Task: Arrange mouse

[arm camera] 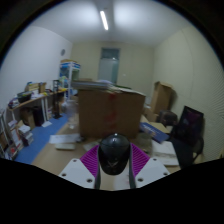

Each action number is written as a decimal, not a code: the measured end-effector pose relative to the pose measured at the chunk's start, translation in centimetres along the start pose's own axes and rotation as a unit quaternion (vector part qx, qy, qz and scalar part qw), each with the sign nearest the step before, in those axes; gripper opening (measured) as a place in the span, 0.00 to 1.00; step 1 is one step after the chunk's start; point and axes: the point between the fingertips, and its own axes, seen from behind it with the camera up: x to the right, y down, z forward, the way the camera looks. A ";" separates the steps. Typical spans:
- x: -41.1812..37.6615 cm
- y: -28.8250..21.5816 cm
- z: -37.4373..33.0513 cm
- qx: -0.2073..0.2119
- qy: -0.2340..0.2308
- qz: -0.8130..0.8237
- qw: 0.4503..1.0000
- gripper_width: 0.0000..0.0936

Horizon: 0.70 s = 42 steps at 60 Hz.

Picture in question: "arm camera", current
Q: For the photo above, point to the black office chair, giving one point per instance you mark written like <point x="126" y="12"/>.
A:
<point x="188" y="133"/>

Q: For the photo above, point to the low bookshelf with books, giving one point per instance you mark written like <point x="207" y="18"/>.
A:
<point x="15" y="136"/>

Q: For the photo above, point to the clear plastic container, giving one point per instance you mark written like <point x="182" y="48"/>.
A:
<point x="145" y="140"/>

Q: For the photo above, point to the blue book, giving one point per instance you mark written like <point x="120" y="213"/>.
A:
<point x="154" y="132"/>

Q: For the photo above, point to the white paper sheet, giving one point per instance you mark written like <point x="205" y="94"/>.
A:
<point x="63" y="138"/>

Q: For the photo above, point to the tall open cardboard box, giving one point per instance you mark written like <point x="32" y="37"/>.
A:
<point x="161" y="98"/>

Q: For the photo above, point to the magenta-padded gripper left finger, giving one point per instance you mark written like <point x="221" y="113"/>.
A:
<point x="76" y="172"/>

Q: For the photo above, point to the white book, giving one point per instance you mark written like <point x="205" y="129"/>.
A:
<point x="165" y="152"/>

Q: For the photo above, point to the ceiling tube light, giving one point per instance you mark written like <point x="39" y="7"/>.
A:
<point x="104" y="20"/>

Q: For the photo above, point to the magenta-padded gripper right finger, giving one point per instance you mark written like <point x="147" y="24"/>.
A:
<point x="151" y="170"/>

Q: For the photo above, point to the round wall clock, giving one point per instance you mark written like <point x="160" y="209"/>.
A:
<point x="62" y="52"/>

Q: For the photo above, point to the large brown cardboard box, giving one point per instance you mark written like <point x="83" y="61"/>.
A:
<point x="110" y="115"/>

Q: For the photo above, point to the clear plastic jar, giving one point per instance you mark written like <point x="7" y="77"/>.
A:
<point x="71" y="115"/>

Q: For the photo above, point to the grey door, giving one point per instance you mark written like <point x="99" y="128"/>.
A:
<point x="108" y="66"/>

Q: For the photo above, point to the white and blue shelf unit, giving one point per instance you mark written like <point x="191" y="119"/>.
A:
<point x="69" y="76"/>

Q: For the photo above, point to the flat cardboard sheets stack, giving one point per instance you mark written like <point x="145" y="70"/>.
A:
<point x="96" y="85"/>

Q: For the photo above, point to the wooden side desk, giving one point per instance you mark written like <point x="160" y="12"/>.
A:
<point x="33" y="103"/>

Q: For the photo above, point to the black computer mouse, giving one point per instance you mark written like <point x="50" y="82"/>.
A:
<point x="114" y="153"/>

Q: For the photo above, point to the dark bag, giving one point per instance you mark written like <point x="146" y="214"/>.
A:
<point x="166" y="118"/>

